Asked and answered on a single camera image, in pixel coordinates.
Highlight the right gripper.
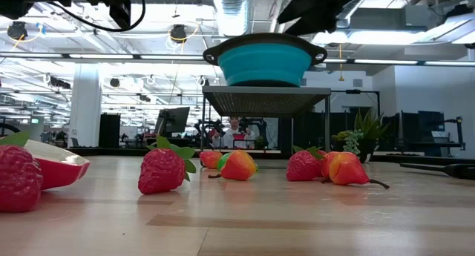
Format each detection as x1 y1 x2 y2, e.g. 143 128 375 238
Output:
276 0 368 36

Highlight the blue collapsible bowl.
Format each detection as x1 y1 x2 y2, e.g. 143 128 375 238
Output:
202 32 329 88

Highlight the orange toy peach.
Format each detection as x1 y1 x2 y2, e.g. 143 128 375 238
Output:
321 151 337 183
199 150 223 170
207 149 259 182
328 151 390 191

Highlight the black ceiling lamp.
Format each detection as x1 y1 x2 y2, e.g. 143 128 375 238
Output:
6 21 29 41
169 24 189 45

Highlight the grey perforated metal stand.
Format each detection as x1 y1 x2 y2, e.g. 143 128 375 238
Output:
200 85 333 159

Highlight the white building column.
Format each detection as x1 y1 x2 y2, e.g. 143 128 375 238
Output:
68 65 102 148

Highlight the potted succulent plant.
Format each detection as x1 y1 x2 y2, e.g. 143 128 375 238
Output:
331 109 390 164

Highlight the person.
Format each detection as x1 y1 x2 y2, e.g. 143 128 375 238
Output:
209 116 258 149

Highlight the black background cabinet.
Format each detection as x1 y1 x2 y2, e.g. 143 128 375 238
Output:
98 113 122 149

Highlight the black background monitor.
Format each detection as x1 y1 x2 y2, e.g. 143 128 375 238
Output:
154 106 191 139

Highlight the background workstation desk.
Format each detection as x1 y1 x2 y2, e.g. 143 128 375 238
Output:
380 110 467 157

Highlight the toy apple half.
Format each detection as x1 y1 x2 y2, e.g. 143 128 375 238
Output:
22 139 91 191

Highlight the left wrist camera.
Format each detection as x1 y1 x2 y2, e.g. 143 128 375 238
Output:
109 1 132 30

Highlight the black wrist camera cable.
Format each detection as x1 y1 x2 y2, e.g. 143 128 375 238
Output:
47 0 146 33

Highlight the black background gantry frame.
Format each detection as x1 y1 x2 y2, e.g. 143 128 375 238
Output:
331 88 381 138

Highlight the silver ceiling duct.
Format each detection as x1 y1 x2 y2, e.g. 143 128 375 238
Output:
210 0 254 38

